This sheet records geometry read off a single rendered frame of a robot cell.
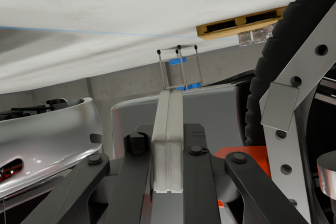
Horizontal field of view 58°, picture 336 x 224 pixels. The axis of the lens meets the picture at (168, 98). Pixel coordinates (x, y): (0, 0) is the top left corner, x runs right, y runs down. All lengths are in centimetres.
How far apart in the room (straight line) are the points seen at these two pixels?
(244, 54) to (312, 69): 995
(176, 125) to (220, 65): 1045
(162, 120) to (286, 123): 26
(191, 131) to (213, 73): 1056
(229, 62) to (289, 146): 1010
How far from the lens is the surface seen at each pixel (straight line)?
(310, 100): 48
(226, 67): 1053
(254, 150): 47
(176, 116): 16
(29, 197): 397
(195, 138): 16
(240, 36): 516
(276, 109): 39
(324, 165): 18
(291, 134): 40
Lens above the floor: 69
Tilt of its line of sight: 4 degrees up
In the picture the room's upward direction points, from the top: 170 degrees clockwise
